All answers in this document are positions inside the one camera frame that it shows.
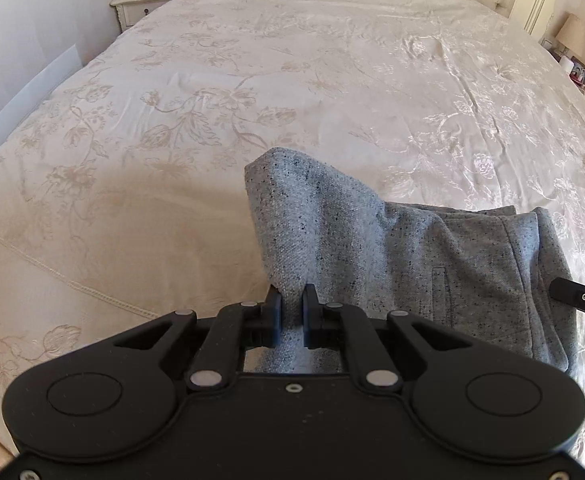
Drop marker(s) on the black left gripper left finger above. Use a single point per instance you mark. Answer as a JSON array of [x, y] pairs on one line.
[[224, 340]]

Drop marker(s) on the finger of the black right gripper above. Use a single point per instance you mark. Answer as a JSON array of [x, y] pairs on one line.
[[568, 292]]

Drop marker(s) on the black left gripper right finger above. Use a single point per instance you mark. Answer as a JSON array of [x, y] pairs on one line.
[[349, 331]]

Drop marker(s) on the grey speckled pants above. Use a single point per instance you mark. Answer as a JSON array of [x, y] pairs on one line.
[[484, 273]]

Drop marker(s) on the cream floral bedspread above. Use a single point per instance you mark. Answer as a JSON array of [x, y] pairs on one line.
[[123, 196]]

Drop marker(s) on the beige table lamp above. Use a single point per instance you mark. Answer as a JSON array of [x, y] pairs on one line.
[[571, 40]]

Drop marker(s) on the small picture frame right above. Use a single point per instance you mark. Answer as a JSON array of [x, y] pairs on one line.
[[577, 74]]

